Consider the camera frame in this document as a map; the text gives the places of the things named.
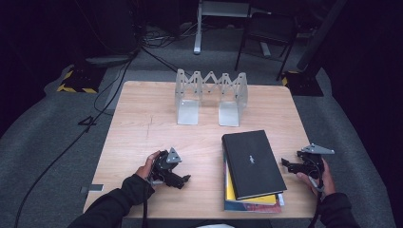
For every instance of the yellow paperback book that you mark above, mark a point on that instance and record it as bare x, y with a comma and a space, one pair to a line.
230, 190

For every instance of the black chair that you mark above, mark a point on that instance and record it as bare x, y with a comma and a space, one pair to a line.
269, 30

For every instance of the black hardcover book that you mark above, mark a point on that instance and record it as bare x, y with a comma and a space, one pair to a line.
253, 161

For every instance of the colourful illustrated book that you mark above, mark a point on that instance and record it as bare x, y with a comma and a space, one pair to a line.
250, 208

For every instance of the grey stand base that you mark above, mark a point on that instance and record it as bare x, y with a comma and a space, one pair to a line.
107, 60

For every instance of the grey table edge bracket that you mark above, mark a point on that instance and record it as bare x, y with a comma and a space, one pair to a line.
93, 188

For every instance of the dark slanted post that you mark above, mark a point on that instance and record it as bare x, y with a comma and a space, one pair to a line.
320, 31

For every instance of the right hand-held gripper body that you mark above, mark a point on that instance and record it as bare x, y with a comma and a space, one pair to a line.
312, 164

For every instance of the person's right hand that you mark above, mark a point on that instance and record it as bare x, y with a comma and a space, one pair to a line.
328, 182

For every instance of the white metal desk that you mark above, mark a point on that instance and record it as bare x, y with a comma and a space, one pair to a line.
198, 31

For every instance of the metal expandable book stand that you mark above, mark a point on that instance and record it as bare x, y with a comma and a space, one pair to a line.
187, 114

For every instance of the person's left hand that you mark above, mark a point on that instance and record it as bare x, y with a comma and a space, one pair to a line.
146, 167

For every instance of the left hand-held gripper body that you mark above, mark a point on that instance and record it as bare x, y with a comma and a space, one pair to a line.
163, 167

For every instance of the black base with yellow stripes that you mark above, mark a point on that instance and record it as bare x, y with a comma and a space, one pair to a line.
79, 80
304, 85

